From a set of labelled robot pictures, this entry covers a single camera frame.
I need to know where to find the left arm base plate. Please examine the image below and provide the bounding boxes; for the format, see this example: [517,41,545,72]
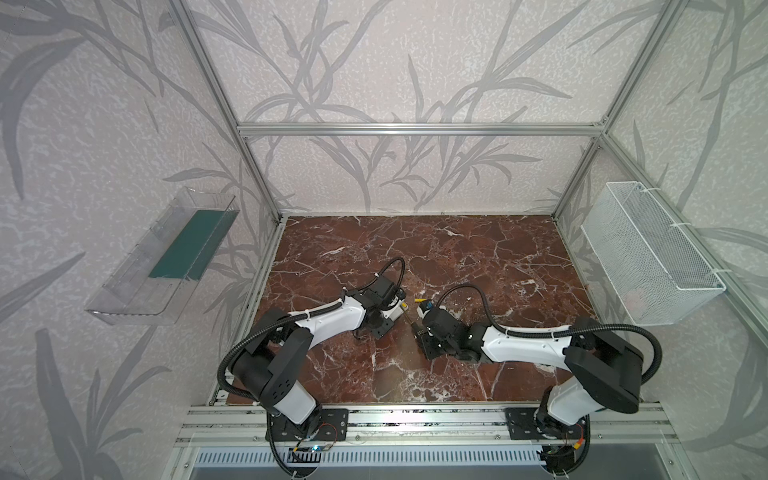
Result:
[267,407,350,442]

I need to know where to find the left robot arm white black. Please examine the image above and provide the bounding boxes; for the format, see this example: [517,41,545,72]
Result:
[216,257,406,435]

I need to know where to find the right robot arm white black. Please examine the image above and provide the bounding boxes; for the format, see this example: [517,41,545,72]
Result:
[414,283,663,435]

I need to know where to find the black yellow screwdriver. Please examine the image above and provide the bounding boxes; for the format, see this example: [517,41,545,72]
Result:
[404,313,423,334]

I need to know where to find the white remote control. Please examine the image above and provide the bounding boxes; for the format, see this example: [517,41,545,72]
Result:
[386,302,409,321]

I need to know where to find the aluminium mounting rail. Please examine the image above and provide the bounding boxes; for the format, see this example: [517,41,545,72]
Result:
[173,402,679,447]

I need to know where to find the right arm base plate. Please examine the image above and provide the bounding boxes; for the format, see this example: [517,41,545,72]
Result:
[503,407,589,445]

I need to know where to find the clear plastic wall bin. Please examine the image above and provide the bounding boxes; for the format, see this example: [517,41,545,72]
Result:
[85,187,240,326]

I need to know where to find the white wire mesh basket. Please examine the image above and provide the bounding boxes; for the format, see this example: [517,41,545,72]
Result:
[581,181,726,326]

